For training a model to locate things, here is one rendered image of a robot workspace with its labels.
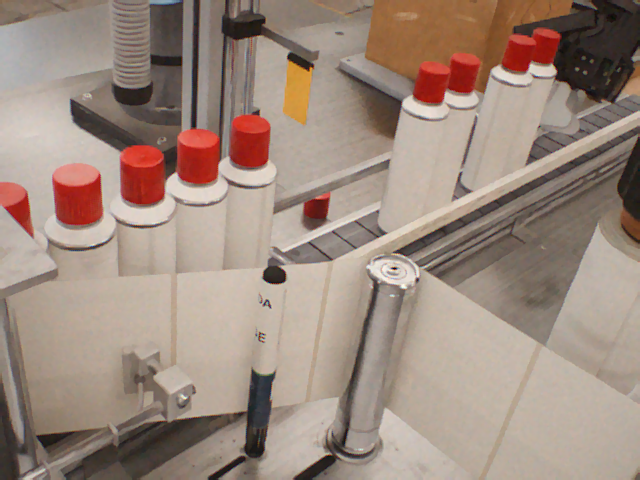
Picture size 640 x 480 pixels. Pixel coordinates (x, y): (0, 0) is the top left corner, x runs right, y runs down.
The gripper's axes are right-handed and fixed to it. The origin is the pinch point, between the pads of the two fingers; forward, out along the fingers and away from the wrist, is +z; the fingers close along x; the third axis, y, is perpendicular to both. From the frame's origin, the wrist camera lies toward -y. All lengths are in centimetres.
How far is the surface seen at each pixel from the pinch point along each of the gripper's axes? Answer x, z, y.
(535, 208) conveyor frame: 2.0, 8.3, 6.0
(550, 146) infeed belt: 12.0, -0.5, -0.8
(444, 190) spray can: -18.7, 11.1, 2.9
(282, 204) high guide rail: -38.1, 19.3, -2.5
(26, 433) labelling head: -70, 31, 14
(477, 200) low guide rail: -13.2, 10.5, 4.7
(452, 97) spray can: -25.0, 1.5, 1.3
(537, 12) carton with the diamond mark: 24.9, -20.5, -20.7
